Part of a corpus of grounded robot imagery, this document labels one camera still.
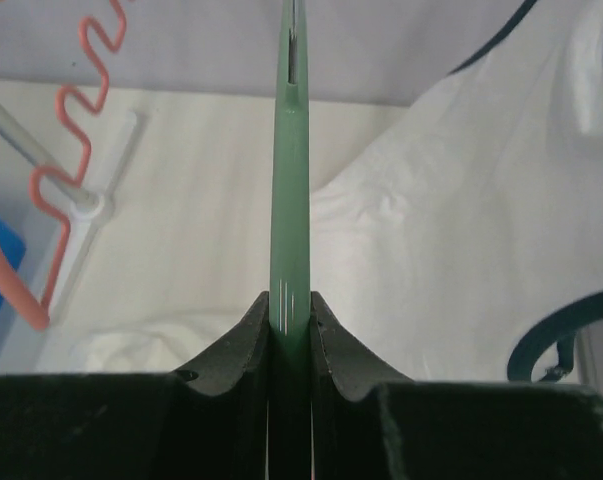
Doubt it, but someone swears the white garment rack with rail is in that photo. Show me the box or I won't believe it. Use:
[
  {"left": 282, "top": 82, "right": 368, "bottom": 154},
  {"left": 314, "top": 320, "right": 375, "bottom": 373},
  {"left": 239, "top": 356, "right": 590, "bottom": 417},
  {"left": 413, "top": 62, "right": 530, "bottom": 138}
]
[{"left": 0, "top": 104, "right": 140, "bottom": 330}]

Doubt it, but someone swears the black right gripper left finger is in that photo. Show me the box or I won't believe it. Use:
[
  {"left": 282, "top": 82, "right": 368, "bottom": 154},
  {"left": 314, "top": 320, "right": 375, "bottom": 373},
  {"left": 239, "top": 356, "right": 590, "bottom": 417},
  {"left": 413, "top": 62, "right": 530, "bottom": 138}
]
[{"left": 0, "top": 294, "right": 269, "bottom": 479}]

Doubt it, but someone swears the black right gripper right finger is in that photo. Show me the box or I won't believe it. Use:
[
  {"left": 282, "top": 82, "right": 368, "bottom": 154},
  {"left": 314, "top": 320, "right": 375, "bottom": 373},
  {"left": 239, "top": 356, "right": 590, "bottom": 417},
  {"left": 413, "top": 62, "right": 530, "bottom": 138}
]
[{"left": 310, "top": 294, "right": 603, "bottom": 479}]

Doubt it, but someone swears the pink hanger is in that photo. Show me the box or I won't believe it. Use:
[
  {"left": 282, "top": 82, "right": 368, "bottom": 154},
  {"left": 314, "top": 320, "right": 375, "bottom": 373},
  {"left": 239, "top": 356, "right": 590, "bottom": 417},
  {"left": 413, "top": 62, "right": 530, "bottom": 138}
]
[{"left": 0, "top": 1, "right": 140, "bottom": 331}]

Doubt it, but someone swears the white navy-trimmed tank top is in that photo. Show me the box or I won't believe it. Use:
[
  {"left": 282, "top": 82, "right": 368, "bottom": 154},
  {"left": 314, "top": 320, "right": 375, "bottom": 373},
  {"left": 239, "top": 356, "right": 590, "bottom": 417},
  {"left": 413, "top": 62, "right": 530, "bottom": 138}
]
[{"left": 311, "top": 1, "right": 603, "bottom": 381}]

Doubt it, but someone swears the green hanger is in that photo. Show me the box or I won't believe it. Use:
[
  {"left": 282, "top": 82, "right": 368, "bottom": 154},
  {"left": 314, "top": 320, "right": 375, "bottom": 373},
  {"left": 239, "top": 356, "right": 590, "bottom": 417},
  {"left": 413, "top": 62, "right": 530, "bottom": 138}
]
[{"left": 268, "top": 1, "right": 311, "bottom": 479}]

